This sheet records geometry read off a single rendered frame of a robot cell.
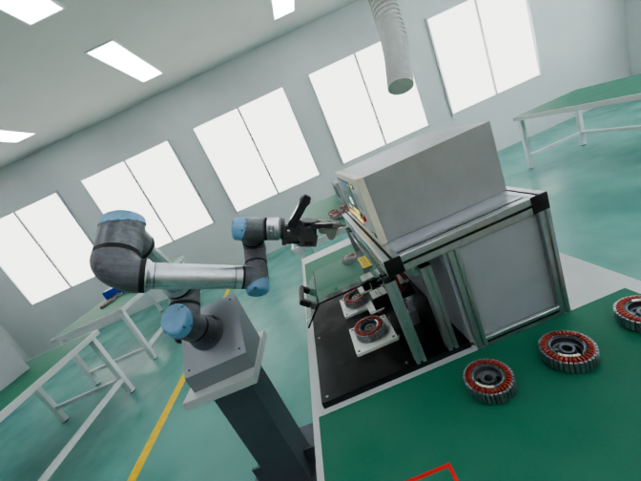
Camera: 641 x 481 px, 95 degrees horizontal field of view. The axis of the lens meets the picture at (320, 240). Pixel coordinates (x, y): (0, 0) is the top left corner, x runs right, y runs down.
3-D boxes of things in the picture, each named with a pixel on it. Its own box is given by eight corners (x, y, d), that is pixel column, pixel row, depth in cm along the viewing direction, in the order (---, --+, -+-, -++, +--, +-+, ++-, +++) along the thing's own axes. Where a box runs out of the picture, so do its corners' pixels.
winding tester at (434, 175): (381, 246, 85) (355, 179, 79) (352, 217, 126) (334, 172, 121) (507, 190, 83) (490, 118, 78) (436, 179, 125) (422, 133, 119)
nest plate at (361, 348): (358, 357, 98) (356, 354, 98) (349, 332, 113) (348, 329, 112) (399, 340, 98) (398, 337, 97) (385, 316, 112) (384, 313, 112)
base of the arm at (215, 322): (190, 354, 125) (175, 349, 117) (193, 319, 133) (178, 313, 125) (222, 346, 123) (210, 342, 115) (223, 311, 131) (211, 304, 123)
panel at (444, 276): (470, 343, 84) (441, 253, 76) (395, 263, 148) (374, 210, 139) (474, 342, 84) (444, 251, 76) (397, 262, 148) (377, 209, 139)
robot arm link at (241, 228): (236, 227, 100) (232, 211, 93) (268, 227, 101) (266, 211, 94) (234, 246, 96) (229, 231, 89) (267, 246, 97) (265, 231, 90)
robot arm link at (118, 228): (176, 316, 123) (77, 251, 76) (178, 283, 130) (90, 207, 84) (205, 310, 123) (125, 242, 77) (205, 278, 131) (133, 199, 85)
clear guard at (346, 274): (308, 328, 82) (299, 311, 80) (305, 291, 105) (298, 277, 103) (416, 282, 81) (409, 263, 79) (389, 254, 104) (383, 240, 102)
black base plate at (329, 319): (324, 409, 87) (321, 404, 87) (312, 305, 149) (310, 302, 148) (471, 346, 86) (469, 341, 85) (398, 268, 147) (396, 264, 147)
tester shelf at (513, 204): (389, 278, 75) (382, 262, 74) (345, 222, 141) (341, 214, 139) (550, 207, 74) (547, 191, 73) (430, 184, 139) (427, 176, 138)
